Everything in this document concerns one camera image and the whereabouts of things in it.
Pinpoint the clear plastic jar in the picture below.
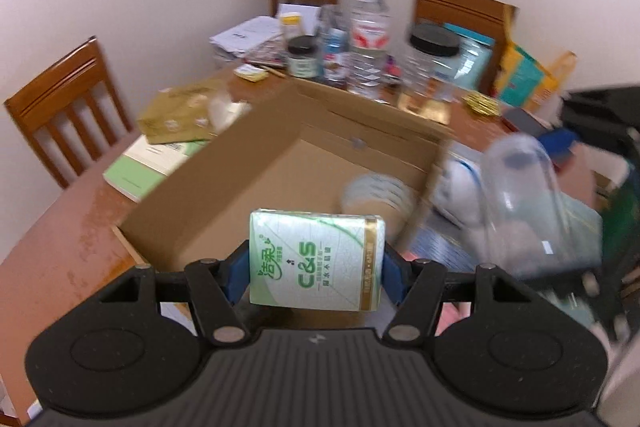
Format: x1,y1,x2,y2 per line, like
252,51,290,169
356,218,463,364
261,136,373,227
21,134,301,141
475,133,573,280

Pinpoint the white sock ball blue band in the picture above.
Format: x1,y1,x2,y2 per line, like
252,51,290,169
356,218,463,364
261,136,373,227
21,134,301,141
435,154,488,228

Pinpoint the gold foil wrapper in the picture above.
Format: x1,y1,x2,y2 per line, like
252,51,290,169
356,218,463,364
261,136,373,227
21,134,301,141
462,91,501,118

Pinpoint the green tissue pack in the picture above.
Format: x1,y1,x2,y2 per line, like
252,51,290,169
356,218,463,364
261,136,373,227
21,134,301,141
248,208,386,312

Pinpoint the dark phone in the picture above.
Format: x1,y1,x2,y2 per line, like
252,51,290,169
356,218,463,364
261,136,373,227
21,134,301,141
502,107,553,135

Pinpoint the yellow lid jar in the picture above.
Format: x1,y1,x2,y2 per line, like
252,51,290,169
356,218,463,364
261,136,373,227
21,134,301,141
280,13,303,40

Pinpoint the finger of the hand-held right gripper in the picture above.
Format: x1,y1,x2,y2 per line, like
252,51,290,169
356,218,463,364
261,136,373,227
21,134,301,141
542,129,583,170

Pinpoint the small yellow packet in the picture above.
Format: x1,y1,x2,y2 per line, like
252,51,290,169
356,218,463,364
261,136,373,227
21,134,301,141
234,63,269,82

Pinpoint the small bottle blue label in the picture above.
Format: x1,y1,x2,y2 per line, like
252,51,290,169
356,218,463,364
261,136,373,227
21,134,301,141
319,4,351,82

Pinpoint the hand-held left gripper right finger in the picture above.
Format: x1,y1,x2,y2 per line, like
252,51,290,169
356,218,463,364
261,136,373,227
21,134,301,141
382,244,538,343

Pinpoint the gold tissue package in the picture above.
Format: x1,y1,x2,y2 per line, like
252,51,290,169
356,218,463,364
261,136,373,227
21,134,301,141
136,79,253,145

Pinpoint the clear water bottle red label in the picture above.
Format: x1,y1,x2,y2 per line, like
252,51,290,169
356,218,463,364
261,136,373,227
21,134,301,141
348,0,392,98

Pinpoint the large clear jar black lid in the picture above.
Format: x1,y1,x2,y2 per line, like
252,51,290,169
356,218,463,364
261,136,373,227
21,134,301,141
400,23,461,108

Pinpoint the green book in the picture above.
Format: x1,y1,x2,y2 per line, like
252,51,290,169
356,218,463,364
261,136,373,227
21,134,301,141
102,138,208,202

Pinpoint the pencil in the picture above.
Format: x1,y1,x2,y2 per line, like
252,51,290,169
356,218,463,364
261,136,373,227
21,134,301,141
250,63,288,78

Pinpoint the cardboard box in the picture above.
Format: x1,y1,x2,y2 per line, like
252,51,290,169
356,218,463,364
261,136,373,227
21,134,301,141
116,78,455,333

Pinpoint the pile of white papers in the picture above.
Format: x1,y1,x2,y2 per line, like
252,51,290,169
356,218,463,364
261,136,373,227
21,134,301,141
209,16,286,58

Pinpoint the small jar dark lid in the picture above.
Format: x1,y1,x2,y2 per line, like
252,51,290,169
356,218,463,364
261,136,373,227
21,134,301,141
286,35,321,79

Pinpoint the white paper box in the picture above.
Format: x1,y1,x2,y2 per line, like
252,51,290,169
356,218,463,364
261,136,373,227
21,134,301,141
276,3,321,35

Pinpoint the yellow and teal bag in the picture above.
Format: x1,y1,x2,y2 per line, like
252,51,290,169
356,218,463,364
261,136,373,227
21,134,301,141
495,4,578,110

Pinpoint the teal packet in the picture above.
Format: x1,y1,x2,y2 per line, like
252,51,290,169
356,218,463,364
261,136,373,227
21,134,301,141
442,23,496,92

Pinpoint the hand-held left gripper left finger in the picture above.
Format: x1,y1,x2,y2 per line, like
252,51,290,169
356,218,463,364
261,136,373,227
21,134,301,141
100,239,251,348

